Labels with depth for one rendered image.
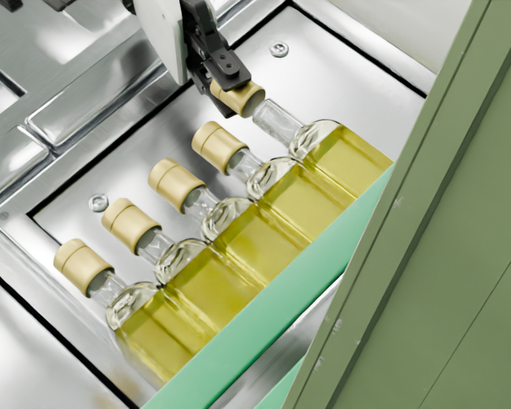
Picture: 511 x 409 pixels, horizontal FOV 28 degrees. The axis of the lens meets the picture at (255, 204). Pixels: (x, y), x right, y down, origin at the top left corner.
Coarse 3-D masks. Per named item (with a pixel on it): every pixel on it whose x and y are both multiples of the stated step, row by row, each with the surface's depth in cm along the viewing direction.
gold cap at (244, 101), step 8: (216, 88) 98; (240, 88) 97; (248, 88) 97; (256, 88) 97; (264, 88) 98; (216, 96) 99; (224, 96) 98; (232, 96) 97; (240, 96) 97; (248, 96) 96; (256, 96) 99; (264, 96) 99; (232, 104) 97; (240, 104) 97; (248, 104) 100; (256, 104) 100; (240, 112) 97; (248, 112) 99
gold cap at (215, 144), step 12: (204, 132) 94; (216, 132) 94; (228, 132) 95; (192, 144) 95; (204, 144) 94; (216, 144) 94; (228, 144) 93; (240, 144) 94; (204, 156) 95; (216, 156) 94; (228, 156) 93
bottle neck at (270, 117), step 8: (264, 104) 96; (272, 104) 96; (256, 112) 96; (264, 112) 96; (272, 112) 96; (280, 112) 96; (288, 112) 96; (256, 120) 96; (264, 120) 96; (272, 120) 96; (280, 120) 95; (288, 120) 95; (296, 120) 95; (264, 128) 96; (272, 128) 96; (280, 128) 95; (288, 128) 95; (296, 128) 95; (272, 136) 96; (280, 136) 95; (288, 136) 95
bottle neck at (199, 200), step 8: (192, 192) 91; (200, 192) 91; (208, 192) 92; (184, 200) 91; (192, 200) 91; (200, 200) 91; (208, 200) 91; (216, 200) 91; (184, 208) 91; (192, 208) 91; (200, 208) 90; (208, 208) 90; (192, 216) 91; (200, 216) 90; (200, 224) 91
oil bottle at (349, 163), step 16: (304, 128) 94; (320, 128) 93; (336, 128) 93; (288, 144) 95; (304, 144) 92; (320, 144) 92; (336, 144) 92; (352, 144) 92; (368, 144) 92; (304, 160) 92; (320, 160) 91; (336, 160) 91; (352, 160) 91; (368, 160) 91; (384, 160) 91; (320, 176) 91; (336, 176) 90; (352, 176) 90; (368, 176) 90; (352, 192) 90
